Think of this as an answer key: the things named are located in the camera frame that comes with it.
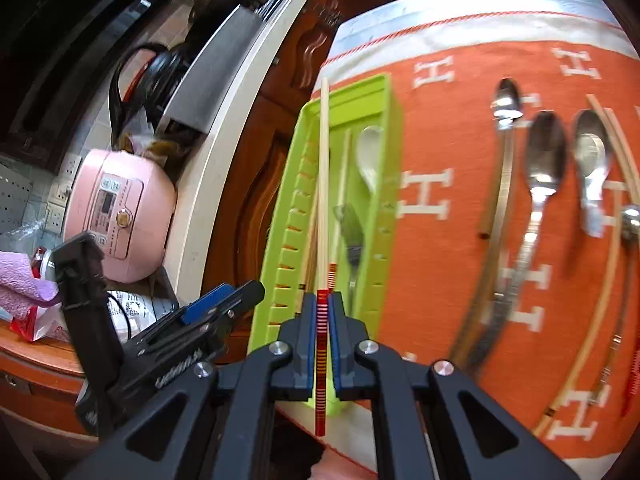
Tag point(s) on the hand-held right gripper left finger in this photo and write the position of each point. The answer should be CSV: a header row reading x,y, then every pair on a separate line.
x,y
305,355

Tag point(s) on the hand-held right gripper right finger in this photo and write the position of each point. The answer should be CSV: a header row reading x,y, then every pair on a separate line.
x,y
337,355

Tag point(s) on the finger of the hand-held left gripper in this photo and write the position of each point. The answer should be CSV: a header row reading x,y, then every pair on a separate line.
x,y
245,294
205,302

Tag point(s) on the steel fork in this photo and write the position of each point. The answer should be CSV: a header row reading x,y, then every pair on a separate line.
x,y
352,240

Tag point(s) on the white ceramic spoon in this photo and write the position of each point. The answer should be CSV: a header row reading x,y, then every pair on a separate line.
x,y
371,152

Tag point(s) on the green plastic cutlery tray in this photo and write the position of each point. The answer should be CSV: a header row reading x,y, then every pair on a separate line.
x,y
372,105

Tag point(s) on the printed plastic bag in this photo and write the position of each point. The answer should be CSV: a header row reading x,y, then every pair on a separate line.
x,y
142,310

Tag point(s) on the red and white bag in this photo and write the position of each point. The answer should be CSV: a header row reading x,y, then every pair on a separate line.
x,y
35,327

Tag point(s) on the purple cloth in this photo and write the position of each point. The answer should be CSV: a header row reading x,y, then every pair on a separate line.
x,y
22,280

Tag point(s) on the pink rice cooker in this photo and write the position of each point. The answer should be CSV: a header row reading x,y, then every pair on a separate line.
x,y
120,215

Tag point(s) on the wooden kitchen cabinets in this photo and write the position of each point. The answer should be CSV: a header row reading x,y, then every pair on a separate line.
x,y
260,160

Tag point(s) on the yellow food bag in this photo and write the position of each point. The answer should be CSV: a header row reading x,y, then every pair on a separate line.
x,y
145,142

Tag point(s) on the stainless steel splash panel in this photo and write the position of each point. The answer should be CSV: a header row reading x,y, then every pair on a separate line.
x,y
215,70

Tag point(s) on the black pressure cooker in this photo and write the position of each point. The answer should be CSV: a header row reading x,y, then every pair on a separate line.
x,y
155,75

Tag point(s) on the orange patterned blanket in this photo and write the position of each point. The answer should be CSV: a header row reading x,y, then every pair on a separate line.
x,y
450,125

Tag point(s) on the short steel soup spoon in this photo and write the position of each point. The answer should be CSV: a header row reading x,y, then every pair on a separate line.
x,y
590,155

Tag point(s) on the light blue tablecloth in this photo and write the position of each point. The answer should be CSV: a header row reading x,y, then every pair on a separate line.
x,y
450,7

